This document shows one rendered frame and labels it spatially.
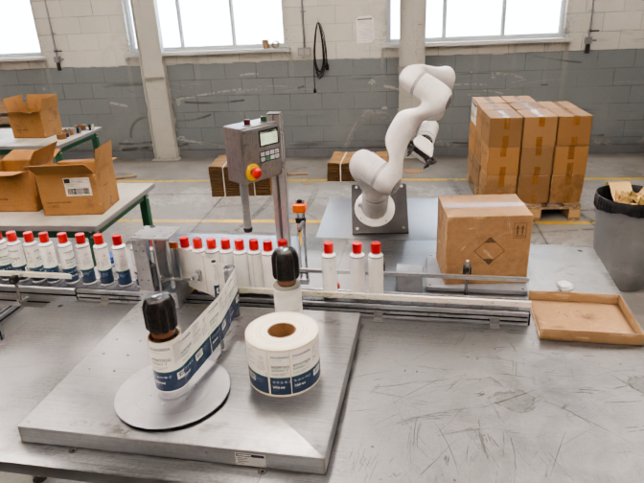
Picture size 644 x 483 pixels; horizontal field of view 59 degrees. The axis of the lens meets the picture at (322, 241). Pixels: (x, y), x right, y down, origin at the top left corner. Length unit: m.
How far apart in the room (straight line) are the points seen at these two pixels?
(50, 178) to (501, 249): 2.47
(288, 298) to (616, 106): 6.39
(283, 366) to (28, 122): 4.86
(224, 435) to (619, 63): 6.77
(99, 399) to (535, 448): 1.13
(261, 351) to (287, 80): 6.04
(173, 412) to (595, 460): 1.03
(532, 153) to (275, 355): 3.99
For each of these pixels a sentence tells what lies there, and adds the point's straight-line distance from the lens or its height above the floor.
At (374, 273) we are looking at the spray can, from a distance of 1.96.
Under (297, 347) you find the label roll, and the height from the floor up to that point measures 1.02.
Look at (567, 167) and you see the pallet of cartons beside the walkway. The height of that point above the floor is 0.47.
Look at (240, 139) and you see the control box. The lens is 1.91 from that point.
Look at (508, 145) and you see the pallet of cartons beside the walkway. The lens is 5.14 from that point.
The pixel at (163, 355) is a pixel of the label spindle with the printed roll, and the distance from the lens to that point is 1.54.
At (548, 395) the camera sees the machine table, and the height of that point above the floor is 0.83.
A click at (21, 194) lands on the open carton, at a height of 0.89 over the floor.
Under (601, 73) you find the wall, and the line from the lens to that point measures 7.59.
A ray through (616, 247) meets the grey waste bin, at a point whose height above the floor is 0.31.
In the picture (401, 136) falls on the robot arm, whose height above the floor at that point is 1.34.
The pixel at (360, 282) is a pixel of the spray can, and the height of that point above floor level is 0.95.
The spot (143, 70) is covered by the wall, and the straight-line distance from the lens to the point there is 7.84.
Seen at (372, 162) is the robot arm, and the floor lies 1.23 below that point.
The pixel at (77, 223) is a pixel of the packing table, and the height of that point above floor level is 0.78.
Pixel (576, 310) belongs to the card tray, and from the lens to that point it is 2.16.
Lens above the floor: 1.84
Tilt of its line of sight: 23 degrees down
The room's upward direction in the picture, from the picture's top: 3 degrees counter-clockwise
